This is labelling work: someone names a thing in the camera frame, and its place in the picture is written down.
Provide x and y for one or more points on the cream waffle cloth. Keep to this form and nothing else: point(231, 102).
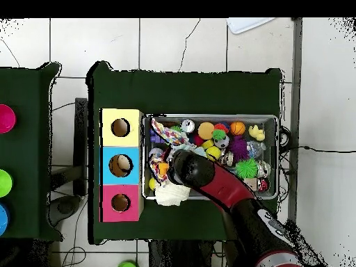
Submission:
point(172, 194)

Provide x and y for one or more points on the white plastic tray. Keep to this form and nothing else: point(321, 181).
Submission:
point(247, 25)

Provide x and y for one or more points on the orange mini basketball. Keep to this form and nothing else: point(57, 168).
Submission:
point(237, 128)

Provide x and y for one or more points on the yellow duck toy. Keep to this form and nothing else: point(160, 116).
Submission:
point(256, 132)

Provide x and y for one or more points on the grey round base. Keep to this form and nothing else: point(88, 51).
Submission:
point(66, 207)

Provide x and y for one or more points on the dark green table cloth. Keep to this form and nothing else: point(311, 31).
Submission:
point(25, 153)
point(180, 91)

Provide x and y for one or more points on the orange foam disc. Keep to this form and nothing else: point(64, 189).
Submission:
point(205, 130)

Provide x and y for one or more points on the blue bowl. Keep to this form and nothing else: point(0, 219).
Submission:
point(3, 219)

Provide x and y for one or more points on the black metal stand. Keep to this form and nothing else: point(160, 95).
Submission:
point(80, 139)

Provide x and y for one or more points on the small soccer ball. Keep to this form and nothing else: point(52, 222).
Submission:
point(221, 141)

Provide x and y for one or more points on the green bowl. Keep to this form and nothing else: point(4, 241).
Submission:
point(5, 183)

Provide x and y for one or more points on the colourful dotted cloth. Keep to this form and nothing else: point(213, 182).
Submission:
point(169, 135)

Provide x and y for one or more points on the green spiky ball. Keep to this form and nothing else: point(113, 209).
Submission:
point(247, 168)

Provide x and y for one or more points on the wooden box with three holes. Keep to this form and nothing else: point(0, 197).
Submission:
point(122, 139)

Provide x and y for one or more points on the metal mesh bin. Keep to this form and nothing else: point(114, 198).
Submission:
point(267, 192)

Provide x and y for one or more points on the green round object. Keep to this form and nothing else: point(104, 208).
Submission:
point(127, 265)

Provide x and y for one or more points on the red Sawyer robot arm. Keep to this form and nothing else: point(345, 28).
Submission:
point(222, 189)

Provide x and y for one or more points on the purple spiky ball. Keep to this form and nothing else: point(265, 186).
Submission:
point(238, 148)

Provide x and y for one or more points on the silver can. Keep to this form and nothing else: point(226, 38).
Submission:
point(187, 125)

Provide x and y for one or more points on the pink bowl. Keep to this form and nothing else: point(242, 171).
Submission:
point(6, 119)

